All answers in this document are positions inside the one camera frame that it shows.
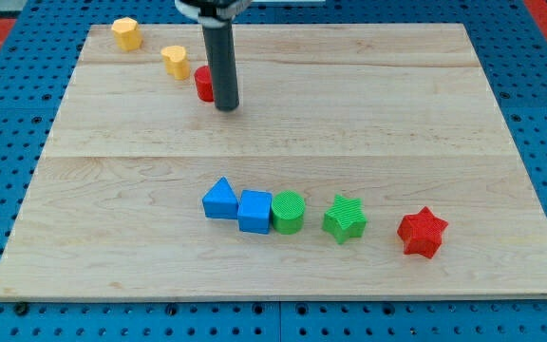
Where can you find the green cylinder block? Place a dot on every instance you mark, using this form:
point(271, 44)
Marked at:
point(288, 210)

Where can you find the yellow hexagon block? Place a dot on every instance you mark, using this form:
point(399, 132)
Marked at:
point(126, 32)

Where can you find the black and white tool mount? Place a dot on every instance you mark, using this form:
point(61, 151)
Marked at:
point(204, 11)

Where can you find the light wooden board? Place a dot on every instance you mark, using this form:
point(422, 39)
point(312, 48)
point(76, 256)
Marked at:
point(400, 116)

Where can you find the blue cube block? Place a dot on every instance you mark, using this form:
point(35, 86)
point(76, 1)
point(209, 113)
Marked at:
point(254, 212)

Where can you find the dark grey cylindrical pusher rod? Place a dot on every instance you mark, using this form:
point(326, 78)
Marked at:
point(220, 50)

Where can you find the blue triangle block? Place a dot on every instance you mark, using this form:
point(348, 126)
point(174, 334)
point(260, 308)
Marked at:
point(220, 202)

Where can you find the green star block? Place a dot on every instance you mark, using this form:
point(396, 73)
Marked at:
point(345, 219)

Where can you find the red star block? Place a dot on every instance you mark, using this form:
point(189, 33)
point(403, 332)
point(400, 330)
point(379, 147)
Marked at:
point(422, 233)

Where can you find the red cylinder block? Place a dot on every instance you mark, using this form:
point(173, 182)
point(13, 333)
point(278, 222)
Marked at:
point(203, 83)

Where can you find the yellow heart block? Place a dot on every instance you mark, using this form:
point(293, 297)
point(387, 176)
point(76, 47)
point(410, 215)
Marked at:
point(176, 62)

